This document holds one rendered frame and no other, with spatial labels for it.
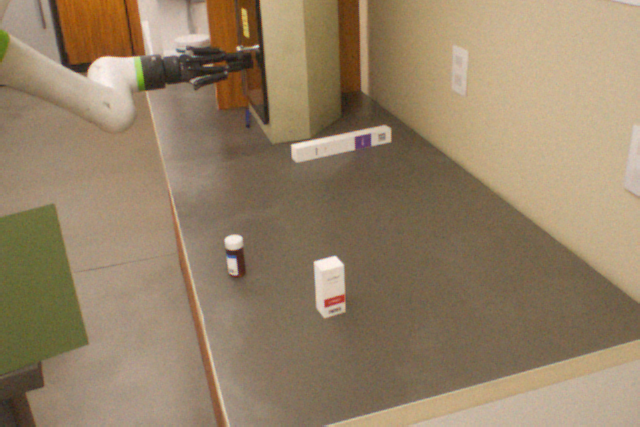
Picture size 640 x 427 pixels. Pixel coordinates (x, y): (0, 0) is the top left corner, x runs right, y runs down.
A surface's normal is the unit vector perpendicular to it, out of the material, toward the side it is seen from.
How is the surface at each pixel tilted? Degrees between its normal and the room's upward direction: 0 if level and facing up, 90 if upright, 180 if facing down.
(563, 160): 90
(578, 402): 90
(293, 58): 90
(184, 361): 0
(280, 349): 0
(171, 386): 0
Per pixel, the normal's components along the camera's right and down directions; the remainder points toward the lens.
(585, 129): -0.95, 0.17
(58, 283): 0.51, 0.34
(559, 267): -0.04, -0.90
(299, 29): 0.29, 0.39
